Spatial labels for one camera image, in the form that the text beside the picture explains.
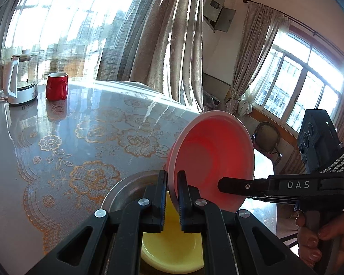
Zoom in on bright window behind sheer curtain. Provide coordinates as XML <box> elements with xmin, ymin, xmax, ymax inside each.
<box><xmin>0</xmin><ymin>0</ymin><xmax>144</xmax><ymax>78</ymax></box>

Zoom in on yellow plastic bowl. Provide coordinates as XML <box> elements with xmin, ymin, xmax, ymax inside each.
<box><xmin>140</xmin><ymin>190</ymin><xmax>204</xmax><ymax>274</ymax></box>

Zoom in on large beige curtain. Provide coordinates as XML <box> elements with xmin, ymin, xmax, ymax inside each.
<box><xmin>96</xmin><ymin>0</ymin><xmax>207</xmax><ymax>114</ymax></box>

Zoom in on round-back dark chair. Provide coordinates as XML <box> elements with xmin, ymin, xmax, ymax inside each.
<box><xmin>251</xmin><ymin>122</ymin><xmax>283</xmax><ymax>165</ymax></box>

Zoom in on person's right hand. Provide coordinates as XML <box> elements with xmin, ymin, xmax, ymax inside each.
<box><xmin>295</xmin><ymin>206</ymin><xmax>344</xmax><ymax>268</ymax></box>

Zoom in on white glass electric kettle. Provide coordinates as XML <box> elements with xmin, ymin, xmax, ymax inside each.
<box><xmin>3</xmin><ymin>50</ymin><xmax>40</xmax><ymax>105</ymax></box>

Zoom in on floral lace tablecloth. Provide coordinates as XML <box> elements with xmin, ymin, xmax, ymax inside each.
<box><xmin>23</xmin><ymin>90</ymin><xmax>187</xmax><ymax>235</ymax></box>

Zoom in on grey wall electrical box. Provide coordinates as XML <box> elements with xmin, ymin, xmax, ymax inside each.
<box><xmin>203</xmin><ymin>0</ymin><xmax>237</xmax><ymax>33</ymax></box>

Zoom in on red mug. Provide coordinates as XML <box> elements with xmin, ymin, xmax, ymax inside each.
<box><xmin>45</xmin><ymin>72</ymin><xmax>69</xmax><ymax>101</ymax></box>

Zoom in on sheer white curtain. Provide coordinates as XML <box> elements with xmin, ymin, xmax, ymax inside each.
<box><xmin>0</xmin><ymin>0</ymin><xmax>150</xmax><ymax>81</ymax></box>

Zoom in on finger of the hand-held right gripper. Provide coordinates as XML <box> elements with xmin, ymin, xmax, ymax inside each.
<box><xmin>218</xmin><ymin>177</ymin><xmax>276</xmax><ymax>198</ymax></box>

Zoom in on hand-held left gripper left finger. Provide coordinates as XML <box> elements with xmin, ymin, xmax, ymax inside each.
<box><xmin>24</xmin><ymin>170</ymin><xmax>168</xmax><ymax>275</ymax></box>

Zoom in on tied beige curtain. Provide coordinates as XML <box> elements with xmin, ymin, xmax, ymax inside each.
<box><xmin>225</xmin><ymin>4</ymin><xmax>291</xmax><ymax>115</ymax></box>

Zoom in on brown wooden chair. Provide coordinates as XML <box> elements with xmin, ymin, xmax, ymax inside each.
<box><xmin>275</xmin><ymin>146</ymin><xmax>308</xmax><ymax>176</ymax></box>

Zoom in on grid-pane window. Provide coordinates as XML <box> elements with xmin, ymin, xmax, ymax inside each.
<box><xmin>255</xmin><ymin>29</ymin><xmax>344</xmax><ymax>136</ymax></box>

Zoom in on dark cloth bundle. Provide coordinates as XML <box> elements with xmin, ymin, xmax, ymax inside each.
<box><xmin>203</xmin><ymin>90</ymin><xmax>223</xmax><ymax>111</ymax></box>

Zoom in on dark curtain rod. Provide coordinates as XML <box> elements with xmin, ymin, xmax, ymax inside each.
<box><xmin>242</xmin><ymin>0</ymin><xmax>344</xmax><ymax>64</ymax></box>

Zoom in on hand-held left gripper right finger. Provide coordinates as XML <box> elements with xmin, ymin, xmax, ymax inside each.
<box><xmin>177</xmin><ymin>170</ymin><xmax>317</xmax><ymax>275</ymax></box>

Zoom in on red plastic bowl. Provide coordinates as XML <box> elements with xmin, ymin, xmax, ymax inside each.
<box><xmin>165</xmin><ymin>110</ymin><xmax>255</xmax><ymax>213</ymax></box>

